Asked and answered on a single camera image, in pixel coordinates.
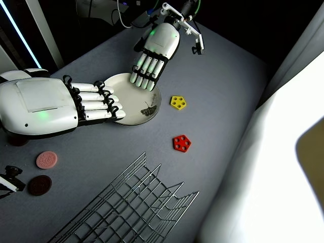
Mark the white ceramic bowl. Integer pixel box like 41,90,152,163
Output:
103,72,162,127

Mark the wire dish rack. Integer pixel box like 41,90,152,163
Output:
47,151,200,243

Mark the glowing light strip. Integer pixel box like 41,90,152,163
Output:
0,0,43,69

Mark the brown round toy biscuit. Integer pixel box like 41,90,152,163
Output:
27,175,53,196

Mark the pink round toy biscuit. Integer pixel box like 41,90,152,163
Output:
35,151,58,170

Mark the yellow pentagon block with holes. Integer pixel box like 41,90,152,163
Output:
169,95,188,111

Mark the red pentagon block with holes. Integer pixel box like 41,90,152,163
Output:
173,134,192,153

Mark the grey table cloth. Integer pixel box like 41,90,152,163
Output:
0,21,269,243

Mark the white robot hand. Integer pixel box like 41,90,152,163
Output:
0,67,127,139
129,22,182,92

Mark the white upright post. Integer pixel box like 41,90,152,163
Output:
25,0,64,69

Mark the white cable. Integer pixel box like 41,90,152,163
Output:
117,0,134,29

